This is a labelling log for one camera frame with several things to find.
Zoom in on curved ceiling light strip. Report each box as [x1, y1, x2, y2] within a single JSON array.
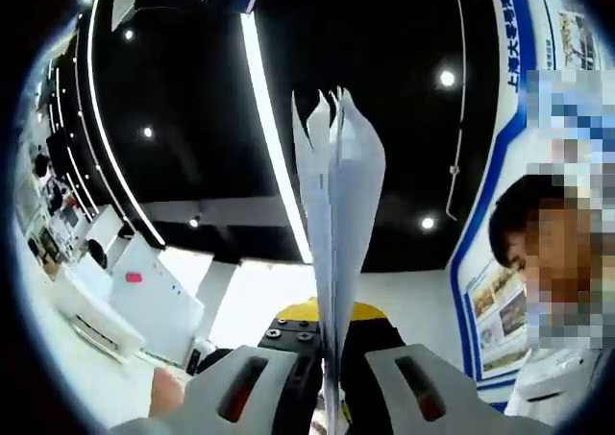
[[238, 12, 314, 264]]

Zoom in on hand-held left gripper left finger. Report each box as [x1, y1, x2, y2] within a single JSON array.
[[108, 299, 328, 435]]

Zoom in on person's left hand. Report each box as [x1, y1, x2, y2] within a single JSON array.
[[147, 367, 187, 420]]

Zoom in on white table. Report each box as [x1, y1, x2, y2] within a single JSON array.
[[16, 271, 203, 429]]

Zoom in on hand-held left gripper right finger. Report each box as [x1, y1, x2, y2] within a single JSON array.
[[343, 300, 554, 435]]

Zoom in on person's head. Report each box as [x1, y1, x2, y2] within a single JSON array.
[[488, 175, 529, 282]]

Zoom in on white printer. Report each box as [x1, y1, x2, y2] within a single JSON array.
[[52, 261, 148, 359]]

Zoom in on stack of white printing papers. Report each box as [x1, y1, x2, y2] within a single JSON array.
[[290, 85, 388, 435]]

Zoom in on thin ceiling light strip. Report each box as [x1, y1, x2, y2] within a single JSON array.
[[87, 0, 165, 250]]

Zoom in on white whiteboard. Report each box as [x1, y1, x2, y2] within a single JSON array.
[[111, 235, 206, 367]]

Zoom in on thin ceiling conduit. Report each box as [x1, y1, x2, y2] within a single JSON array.
[[444, 0, 471, 223]]

